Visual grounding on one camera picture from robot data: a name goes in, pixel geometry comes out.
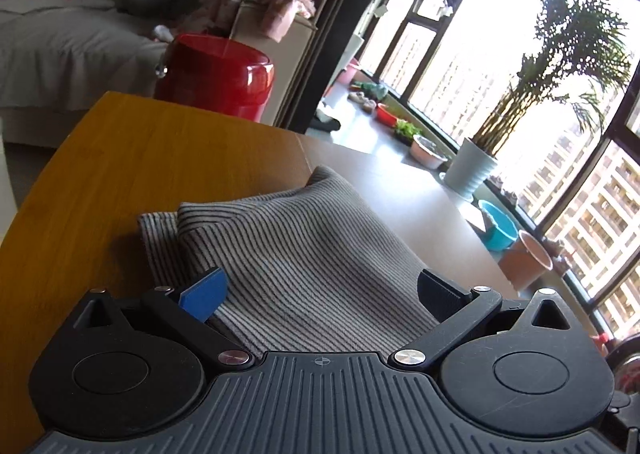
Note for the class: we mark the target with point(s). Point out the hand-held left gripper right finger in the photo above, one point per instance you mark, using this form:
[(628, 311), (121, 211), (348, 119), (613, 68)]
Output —
[(442, 295)]

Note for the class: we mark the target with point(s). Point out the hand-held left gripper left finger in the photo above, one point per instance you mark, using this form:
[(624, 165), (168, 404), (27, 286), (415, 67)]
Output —
[(202, 295)]

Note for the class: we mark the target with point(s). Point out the grey striped knit garment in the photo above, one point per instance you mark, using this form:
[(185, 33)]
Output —
[(300, 259)]

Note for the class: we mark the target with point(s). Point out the pink plastic bucket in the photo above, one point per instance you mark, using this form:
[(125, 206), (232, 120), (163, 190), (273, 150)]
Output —
[(522, 266)]

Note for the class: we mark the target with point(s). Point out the blue plastic basin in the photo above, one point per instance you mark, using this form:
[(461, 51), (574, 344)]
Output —
[(500, 229)]

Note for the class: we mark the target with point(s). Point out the palm plant in white pot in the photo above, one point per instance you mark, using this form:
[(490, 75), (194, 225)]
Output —
[(467, 169)]

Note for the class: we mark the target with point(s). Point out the pink metal bowl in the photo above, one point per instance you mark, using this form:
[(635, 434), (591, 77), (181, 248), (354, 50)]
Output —
[(427, 154)]

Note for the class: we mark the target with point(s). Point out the tray of green seedlings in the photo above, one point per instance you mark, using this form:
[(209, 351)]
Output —
[(407, 130)]

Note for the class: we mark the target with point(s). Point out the red plastic basin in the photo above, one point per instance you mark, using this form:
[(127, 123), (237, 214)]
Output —
[(389, 116)]

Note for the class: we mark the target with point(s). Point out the red round stool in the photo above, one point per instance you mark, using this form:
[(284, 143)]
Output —
[(215, 74)]

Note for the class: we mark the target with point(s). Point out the pink plastic basin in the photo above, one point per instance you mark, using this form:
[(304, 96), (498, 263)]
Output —
[(350, 74)]

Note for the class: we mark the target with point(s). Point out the grey covered sofa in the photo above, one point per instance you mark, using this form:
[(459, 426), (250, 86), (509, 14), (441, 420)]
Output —
[(65, 49)]

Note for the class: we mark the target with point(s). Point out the brown curtain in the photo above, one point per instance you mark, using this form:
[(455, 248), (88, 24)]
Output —
[(330, 9)]

